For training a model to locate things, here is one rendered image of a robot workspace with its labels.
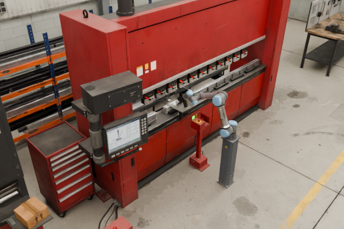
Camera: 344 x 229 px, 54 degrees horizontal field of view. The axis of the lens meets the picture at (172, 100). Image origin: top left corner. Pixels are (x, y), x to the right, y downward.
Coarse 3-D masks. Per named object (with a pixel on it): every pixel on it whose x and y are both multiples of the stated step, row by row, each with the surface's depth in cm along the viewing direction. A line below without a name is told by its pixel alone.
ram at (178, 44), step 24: (240, 0) 474; (264, 0) 519; (168, 24) 390; (192, 24) 420; (216, 24) 455; (240, 24) 496; (264, 24) 547; (144, 48) 377; (168, 48) 405; (192, 48) 438; (216, 48) 476; (240, 48) 521; (144, 72) 391; (168, 72) 422
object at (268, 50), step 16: (272, 0) 531; (288, 0) 530; (272, 16) 542; (272, 32) 552; (256, 48) 585; (272, 48) 563; (240, 64) 623; (272, 64) 575; (272, 80) 598; (272, 96) 625
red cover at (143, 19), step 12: (192, 0) 405; (204, 0) 416; (216, 0) 433; (228, 0) 451; (144, 12) 361; (156, 12) 367; (168, 12) 380; (180, 12) 394; (120, 24) 338; (132, 24) 349; (144, 24) 361
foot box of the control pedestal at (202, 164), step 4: (192, 156) 493; (204, 156) 493; (192, 160) 489; (196, 160) 486; (200, 160) 486; (204, 160) 488; (192, 164) 493; (196, 164) 487; (200, 164) 483; (204, 164) 492; (208, 164) 495; (196, 168) 488; (200, 168) 488; (204, 168) 488
